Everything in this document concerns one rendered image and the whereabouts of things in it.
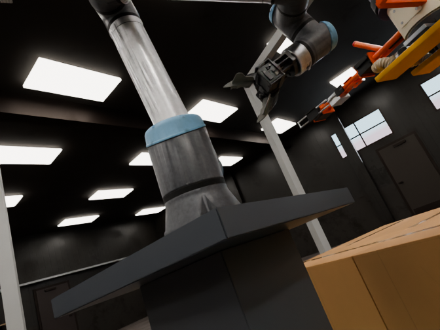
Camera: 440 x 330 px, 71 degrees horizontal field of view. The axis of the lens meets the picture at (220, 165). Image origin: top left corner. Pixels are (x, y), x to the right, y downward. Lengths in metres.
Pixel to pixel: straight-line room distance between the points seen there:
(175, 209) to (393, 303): 0.92
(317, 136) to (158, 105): 10.11
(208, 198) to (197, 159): 0.09
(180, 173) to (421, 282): 0.88
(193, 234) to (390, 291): 1.02
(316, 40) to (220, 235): 0.76
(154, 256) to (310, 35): 0.78
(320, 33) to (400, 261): 0.79
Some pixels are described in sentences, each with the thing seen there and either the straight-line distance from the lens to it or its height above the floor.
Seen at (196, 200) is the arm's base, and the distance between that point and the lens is 0.65.
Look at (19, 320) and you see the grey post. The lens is 3.40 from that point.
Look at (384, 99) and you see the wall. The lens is 10.51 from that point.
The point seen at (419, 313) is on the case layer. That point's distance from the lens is 1.31.
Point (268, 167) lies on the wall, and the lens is 11.70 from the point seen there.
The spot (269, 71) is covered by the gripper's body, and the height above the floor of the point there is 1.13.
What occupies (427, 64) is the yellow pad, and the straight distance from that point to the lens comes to 1.35.
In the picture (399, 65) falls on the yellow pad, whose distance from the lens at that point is 1.19.
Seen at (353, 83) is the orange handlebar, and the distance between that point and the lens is 1.46.
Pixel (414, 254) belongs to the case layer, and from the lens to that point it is 1.21.
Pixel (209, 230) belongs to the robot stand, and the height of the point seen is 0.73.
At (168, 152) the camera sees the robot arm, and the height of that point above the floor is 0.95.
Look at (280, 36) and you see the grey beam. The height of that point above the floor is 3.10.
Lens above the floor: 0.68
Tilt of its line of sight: 17 degrees up
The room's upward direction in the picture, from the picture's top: 22 degrees counter-clockwise
